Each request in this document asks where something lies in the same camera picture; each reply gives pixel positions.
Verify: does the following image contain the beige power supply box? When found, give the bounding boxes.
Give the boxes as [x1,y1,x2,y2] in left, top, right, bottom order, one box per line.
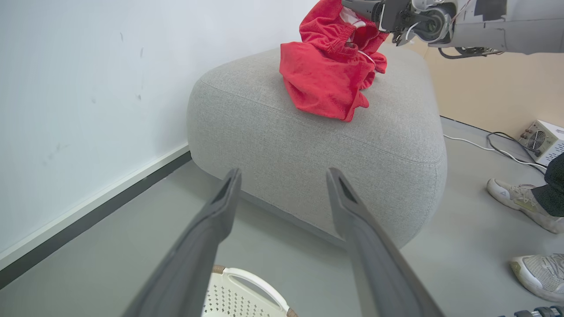
[518,120,564,167]

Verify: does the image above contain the red t-shirt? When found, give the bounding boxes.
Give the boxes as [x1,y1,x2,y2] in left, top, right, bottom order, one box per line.
[279,41,376,122]

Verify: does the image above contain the white floor cable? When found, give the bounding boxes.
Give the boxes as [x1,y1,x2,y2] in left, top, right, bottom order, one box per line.
[443,134,548,170]

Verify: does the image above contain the red mesh shorts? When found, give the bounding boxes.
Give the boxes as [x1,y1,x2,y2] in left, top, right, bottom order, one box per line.
[299,0,391,91]

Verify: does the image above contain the black ridged object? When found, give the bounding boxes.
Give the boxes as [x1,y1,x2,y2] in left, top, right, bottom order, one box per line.
[498,306,564,317]

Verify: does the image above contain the white perforated laundry basket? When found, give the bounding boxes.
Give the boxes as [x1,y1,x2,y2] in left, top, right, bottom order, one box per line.
[201,265,299,317]

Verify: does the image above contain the black floor cable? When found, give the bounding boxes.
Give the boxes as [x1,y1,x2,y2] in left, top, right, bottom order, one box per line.
[486,131,548,175]

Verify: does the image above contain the dark trouser leg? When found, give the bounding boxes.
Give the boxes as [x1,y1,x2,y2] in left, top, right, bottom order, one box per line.
[531,152,564,217]

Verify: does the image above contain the beige sneaker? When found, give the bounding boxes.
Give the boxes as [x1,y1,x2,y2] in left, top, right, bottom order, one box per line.
[510,254,564,303]
[486,178,564,234]

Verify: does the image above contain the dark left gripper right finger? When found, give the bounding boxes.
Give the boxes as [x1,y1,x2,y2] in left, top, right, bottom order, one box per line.
[326,167,446,317]

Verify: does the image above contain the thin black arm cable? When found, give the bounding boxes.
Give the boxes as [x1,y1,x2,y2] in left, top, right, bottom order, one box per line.
[438,45,505,60]

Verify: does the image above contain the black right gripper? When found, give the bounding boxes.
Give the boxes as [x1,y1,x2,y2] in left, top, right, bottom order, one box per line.
[341,0,416,46]

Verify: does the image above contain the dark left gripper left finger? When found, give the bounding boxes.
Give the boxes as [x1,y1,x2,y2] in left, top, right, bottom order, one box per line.
[122,168,242,317]

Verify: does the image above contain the grey fabric ottoman seat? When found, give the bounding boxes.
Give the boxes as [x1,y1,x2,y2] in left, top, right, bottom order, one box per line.
[186,42,448,248]

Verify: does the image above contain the white black skirting board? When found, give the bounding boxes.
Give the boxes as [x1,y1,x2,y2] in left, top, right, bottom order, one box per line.
[0,142,193,290]

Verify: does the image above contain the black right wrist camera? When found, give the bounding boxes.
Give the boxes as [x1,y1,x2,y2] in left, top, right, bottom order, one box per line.
[412,2,457,47]

